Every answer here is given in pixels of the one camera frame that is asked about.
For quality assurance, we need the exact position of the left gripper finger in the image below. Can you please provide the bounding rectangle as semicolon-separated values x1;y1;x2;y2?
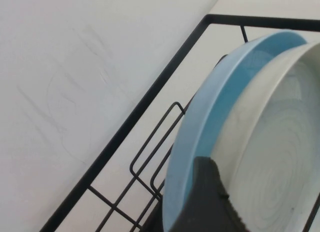
171;156;251;232

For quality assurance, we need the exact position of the white ceramic plate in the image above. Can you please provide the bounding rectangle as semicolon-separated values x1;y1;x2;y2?
211;41;320;232

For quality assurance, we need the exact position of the light blue ceramic plate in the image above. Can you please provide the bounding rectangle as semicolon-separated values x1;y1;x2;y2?
161;31;309;232

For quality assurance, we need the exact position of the black wire dish rack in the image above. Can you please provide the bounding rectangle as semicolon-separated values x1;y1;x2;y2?
39;14;320;232

